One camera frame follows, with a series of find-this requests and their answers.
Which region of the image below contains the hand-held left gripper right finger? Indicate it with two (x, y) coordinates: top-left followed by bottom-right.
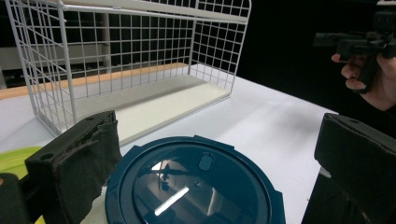
(314, 112), (396, 224)

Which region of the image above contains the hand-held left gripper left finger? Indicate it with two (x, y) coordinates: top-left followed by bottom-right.
(24, 110), (123, 224)

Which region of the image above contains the green round lid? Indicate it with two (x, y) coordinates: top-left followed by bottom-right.
(0, 146), (43, 224)

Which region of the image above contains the clear plastic container box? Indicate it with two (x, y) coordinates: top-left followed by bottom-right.
(4, 0), (252, 147)

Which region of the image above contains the blue lidded round container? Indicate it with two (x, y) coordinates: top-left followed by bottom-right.
(105, 134), (287, 224)

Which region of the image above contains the wooden board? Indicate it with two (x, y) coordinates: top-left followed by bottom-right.
(0, 62), (190, 101)

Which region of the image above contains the grey metal stand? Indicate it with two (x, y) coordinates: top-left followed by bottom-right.
(101, 12), (112, 74)

